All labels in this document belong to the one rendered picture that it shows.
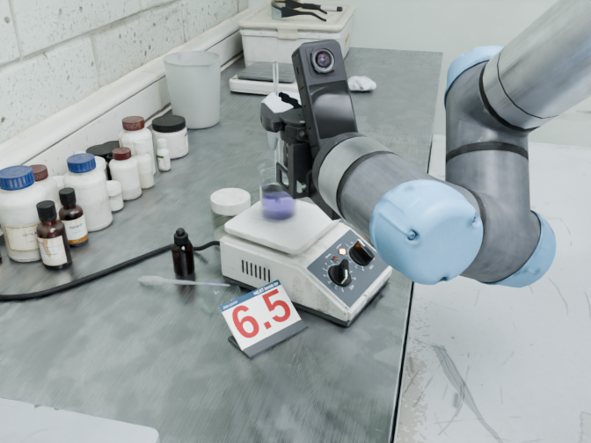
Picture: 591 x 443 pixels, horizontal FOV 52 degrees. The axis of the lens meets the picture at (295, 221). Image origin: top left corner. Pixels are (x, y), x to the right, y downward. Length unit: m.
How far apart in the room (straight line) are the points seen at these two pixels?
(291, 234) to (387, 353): 0.19
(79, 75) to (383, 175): 0.89
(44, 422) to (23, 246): 0.34
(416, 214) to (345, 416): 0.28
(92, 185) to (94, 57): 0.43
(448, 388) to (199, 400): 0.27
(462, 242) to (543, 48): 0.16
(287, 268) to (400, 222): 0.33
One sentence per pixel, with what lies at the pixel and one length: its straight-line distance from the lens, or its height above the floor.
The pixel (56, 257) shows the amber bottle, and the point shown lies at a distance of 0.92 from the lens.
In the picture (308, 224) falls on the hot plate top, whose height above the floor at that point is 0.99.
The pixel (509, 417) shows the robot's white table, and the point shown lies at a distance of 0.69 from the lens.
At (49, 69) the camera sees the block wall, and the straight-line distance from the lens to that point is 1.21.
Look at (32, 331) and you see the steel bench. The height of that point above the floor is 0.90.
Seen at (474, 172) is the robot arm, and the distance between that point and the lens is 0.56.
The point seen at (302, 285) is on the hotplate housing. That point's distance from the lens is 0.76.
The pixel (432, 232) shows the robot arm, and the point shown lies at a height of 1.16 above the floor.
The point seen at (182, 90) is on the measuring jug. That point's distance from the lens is 1.38.
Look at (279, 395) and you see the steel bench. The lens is 0.68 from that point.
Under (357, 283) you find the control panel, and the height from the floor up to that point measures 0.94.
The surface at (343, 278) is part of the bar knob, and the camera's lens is 0.75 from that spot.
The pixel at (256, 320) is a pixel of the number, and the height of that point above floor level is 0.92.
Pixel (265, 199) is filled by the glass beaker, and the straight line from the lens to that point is 0.79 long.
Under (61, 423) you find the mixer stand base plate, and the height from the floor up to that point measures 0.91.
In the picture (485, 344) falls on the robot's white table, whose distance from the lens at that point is 0.77.
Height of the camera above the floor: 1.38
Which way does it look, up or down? 29 degrees down
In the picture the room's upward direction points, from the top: straight up
